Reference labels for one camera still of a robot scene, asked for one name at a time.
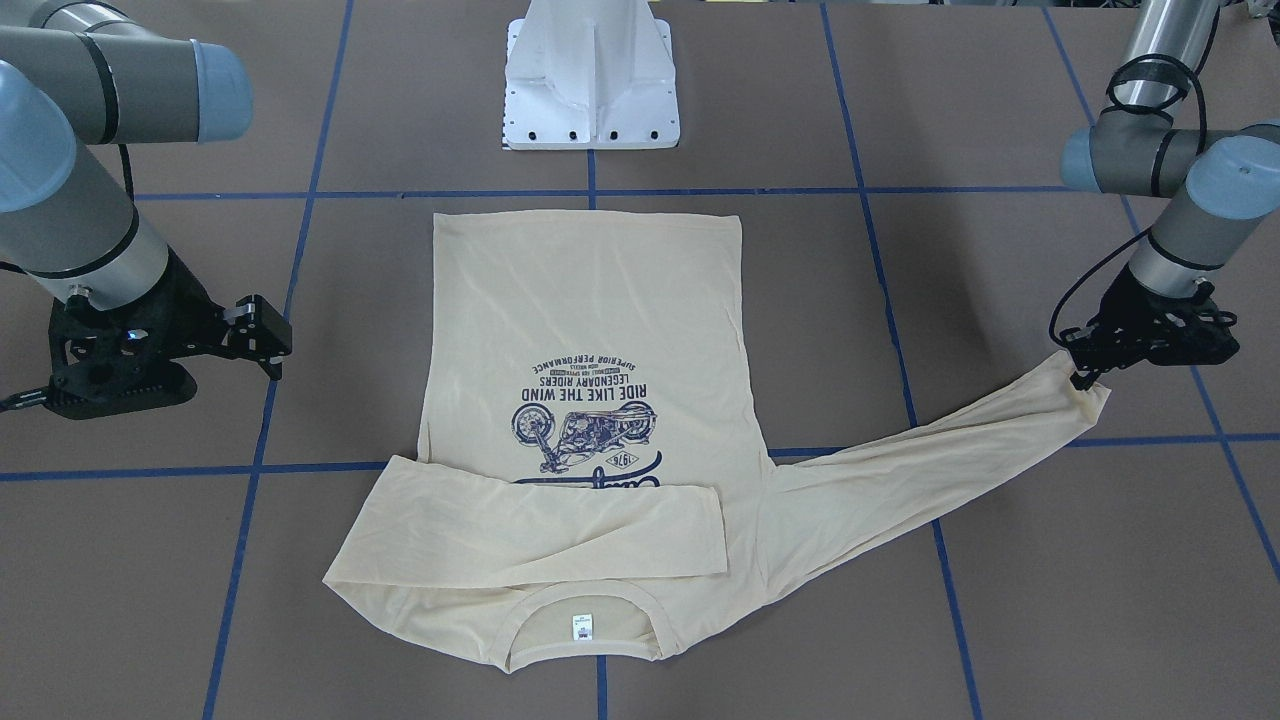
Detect beige long-sleeve printed shirt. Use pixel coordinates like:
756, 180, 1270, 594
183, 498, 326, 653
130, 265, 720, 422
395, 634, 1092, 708
323, 209, 1110, 673

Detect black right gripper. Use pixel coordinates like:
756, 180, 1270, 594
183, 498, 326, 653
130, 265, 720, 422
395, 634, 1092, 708
45, 251, 241, 420

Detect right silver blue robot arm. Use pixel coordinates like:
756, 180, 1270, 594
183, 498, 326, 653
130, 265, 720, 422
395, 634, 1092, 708
3, 1, 291, 419

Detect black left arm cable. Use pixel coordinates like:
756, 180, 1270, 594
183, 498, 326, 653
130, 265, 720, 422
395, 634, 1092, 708
1048, 53, 1211, 346

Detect white central mounting column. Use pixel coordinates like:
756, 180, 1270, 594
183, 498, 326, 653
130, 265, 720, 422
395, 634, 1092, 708
502, 1, 681, 151

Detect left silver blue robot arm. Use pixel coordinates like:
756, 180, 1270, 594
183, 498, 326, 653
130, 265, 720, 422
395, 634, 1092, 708
1050, 1, 1279, 389

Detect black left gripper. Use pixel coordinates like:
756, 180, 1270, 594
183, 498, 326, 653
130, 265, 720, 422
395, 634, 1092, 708
1062, 269, 1240, 391

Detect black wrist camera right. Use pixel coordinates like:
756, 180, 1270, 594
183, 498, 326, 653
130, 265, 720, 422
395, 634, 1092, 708
223, 293, 293, 382

